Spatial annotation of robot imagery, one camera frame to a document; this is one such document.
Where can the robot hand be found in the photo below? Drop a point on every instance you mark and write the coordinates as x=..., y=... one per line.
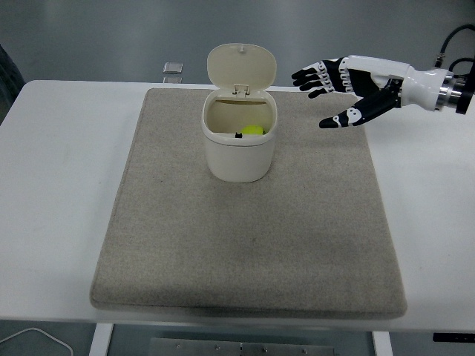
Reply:
x=419, y=87

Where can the yellow-green tennis ball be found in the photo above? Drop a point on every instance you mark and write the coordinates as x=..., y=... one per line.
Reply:
x=252, y=130

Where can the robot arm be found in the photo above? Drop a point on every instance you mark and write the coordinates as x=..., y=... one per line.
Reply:
x=465, y=98

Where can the cream bin with flip lid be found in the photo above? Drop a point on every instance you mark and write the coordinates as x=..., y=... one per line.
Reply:
x=237, y=163

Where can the beige fabric mat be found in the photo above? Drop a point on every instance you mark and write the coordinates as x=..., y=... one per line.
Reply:
x=241, y=252

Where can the silver floor plate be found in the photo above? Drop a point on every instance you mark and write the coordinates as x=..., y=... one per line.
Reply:
x=173, y=67
x=172, y=79

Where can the black table control panel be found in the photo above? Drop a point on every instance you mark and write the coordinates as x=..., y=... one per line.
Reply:
x=452, y=337

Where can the white table leg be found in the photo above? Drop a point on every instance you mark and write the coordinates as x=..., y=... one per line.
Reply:
x=101, y=341
x=383, y=345

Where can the grey metal plate with screws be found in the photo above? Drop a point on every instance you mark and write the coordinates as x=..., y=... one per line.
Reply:
x=193, y=348

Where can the dark grey bulky object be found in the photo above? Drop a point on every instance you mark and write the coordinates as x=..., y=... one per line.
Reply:
x=9, y=81

